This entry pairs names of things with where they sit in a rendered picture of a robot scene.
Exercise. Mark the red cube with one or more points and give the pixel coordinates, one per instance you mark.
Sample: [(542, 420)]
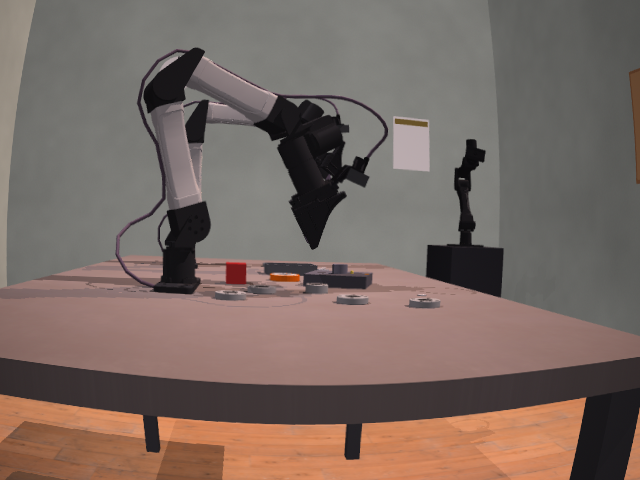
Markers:
[(235, 273)]

